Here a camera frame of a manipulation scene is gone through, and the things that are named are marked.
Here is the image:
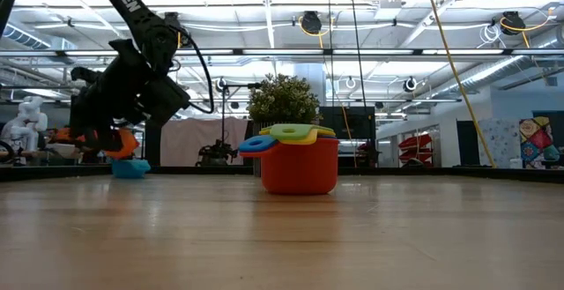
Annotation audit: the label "black upright panel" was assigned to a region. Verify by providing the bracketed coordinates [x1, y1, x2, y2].
[144, 122, 163, 167]

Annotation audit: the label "black table frame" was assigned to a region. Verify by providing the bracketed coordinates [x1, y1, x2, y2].
[0, 164, 564, 182]

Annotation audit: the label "yellow hanging cable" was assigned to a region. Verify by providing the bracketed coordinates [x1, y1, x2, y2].
[421, 0, 498, 168]

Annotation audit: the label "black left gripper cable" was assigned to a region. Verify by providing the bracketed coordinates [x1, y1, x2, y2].
[174, 27, 216, 115]

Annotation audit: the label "black hanging cable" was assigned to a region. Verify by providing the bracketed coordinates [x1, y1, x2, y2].
[347, 0, 370, 168]

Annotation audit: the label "white humanoid robot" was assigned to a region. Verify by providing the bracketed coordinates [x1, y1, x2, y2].
[0, 94, 49, 166]

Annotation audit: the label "pale patterned panel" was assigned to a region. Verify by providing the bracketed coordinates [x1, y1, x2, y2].
[478, 117, 521, 168]

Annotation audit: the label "orange measuring cup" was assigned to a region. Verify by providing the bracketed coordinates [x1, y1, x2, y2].
[49, 126, 141, 160]

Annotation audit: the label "teal measuring cup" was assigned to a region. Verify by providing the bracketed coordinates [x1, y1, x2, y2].
[110, 158, 152, 180]

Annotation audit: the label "black ceiling cable reel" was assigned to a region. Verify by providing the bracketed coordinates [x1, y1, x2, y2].
[163, 11, 194, 48]
[300, 11, 324, 36]
[499, 10, 527, 36]

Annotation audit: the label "black monitor screen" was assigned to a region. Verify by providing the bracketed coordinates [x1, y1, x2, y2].
[320, 106, 376, 141]

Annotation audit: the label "colourful patchwork quilt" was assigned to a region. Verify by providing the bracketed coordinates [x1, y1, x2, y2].
[518, 115, 561, 170]

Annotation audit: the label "black camera stand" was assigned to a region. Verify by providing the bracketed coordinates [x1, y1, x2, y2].
[219, 80, 263, 146]

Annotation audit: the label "black door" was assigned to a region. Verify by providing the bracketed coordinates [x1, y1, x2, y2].
[456, 120, 480, 167]

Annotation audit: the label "beige curtain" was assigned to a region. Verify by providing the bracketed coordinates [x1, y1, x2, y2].
[160, 116, 251, 167]

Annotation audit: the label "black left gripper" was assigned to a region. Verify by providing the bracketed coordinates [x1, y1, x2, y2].
[69, 38, 191, 152]

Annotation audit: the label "red shelf bins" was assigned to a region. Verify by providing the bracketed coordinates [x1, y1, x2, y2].
[397, 131, 434, 164]

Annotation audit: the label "potted plant striped pot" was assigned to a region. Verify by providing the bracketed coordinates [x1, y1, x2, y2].
[246, 72, 322, 177]

